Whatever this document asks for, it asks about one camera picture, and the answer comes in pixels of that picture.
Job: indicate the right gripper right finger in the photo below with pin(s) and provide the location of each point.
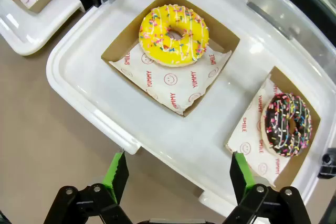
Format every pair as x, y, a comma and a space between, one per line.
240, 176

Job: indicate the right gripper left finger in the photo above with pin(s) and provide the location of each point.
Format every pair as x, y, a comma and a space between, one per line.
116, 176

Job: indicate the white display tray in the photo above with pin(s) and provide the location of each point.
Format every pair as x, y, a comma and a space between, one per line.
31, 30
86, 77

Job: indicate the yellow sprinkled donut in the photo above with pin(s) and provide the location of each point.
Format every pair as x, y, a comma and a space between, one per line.
157, 43

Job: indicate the chocolate donut rainbow sprinkles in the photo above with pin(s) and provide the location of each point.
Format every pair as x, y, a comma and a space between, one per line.
275, 124

